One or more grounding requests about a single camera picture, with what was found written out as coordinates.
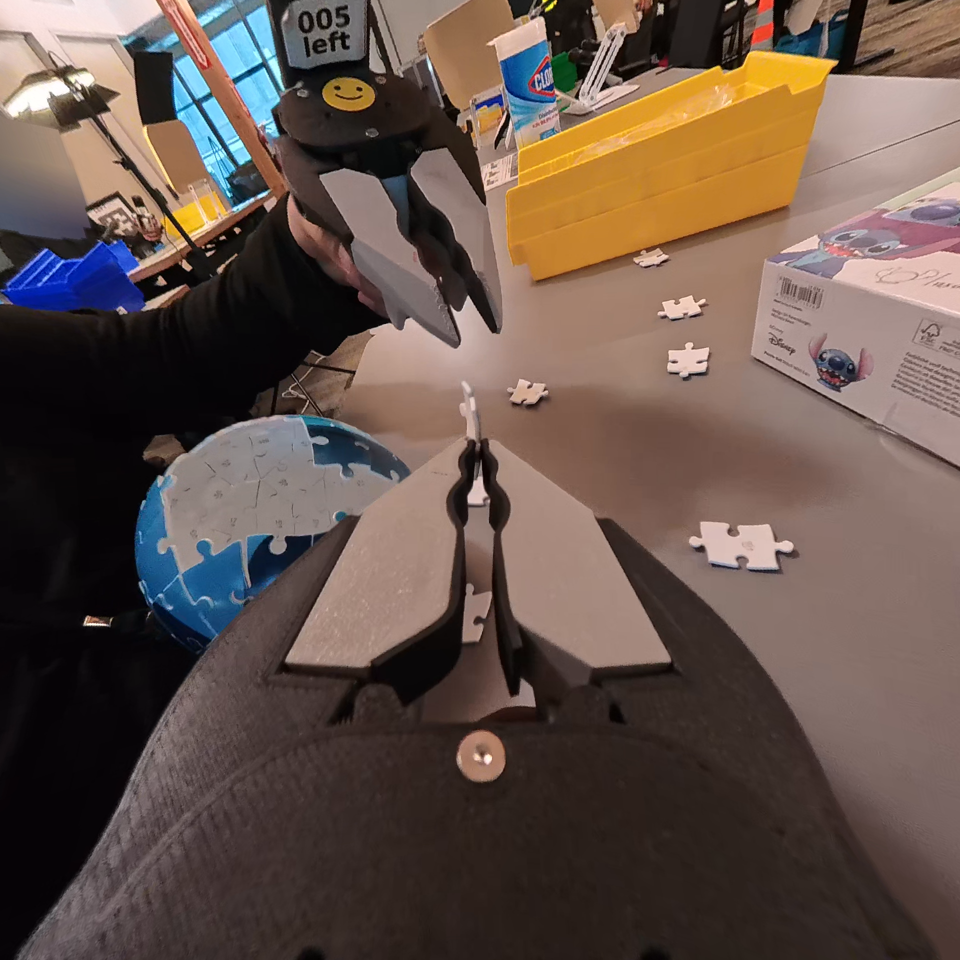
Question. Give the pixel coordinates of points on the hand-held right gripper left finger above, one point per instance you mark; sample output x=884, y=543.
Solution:
x=375, y=592

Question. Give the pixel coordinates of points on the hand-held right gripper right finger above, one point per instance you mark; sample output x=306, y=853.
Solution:
x=570, y=592

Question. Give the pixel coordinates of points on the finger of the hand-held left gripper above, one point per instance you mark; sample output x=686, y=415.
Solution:
x=465, y=217
x=382, y=262

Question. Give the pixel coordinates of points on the white puzzle piece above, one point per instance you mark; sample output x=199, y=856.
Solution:
x=476, y=615
x=470, y=412
x=686, y=361
x=651, y=259
x=739, y=546
x=527, y=393
x=681, y=308

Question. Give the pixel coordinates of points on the blue puzzle ball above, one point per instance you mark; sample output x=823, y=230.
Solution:
x=225, y=487

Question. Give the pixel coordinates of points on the person's left forearm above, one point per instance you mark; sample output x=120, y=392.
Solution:
x=187, y=352

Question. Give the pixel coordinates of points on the cartoon print puzzle box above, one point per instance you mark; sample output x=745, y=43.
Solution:
x=862, y=322

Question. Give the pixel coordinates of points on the person's left hand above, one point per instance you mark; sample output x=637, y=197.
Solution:
x=330, y=255

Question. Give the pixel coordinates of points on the white paper label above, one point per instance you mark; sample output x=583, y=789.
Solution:
x=496, y=174

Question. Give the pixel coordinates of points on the small acrylic sign holder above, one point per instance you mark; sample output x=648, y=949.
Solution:
x=487, y=120

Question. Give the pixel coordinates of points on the orange wooden beam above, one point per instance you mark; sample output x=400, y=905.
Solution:
x=217, y=82

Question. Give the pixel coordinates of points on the wooden side table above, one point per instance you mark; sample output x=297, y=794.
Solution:
x=232, y=225

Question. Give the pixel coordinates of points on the disinfecting wipes canister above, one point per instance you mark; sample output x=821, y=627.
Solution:
x=529, y=90

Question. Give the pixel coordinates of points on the beige document board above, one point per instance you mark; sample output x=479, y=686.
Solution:
x=465, y=52
x=615, y=13
x=172, y=154

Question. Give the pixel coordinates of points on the yellow container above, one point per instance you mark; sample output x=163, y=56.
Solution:
x=187, y=217

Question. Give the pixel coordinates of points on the black light flag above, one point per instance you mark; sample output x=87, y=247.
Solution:
x=154, y=86

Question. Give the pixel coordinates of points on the yellow plastic bin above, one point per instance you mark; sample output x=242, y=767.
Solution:
x=660, y=225
x=660, y=184
x=660, y=146

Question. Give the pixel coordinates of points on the white document stand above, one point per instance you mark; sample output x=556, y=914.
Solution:
x=600, y=64

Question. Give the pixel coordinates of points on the framed picture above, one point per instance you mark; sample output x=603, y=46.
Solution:
x=111, y=214

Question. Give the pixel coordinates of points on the studio light on stand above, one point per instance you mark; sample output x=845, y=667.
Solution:
x=52, y=94

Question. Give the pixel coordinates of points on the blue plastic bin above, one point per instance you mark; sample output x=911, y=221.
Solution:
x=75, y=281

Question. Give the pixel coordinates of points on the person's black clothing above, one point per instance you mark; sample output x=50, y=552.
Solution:
x=60, y=675

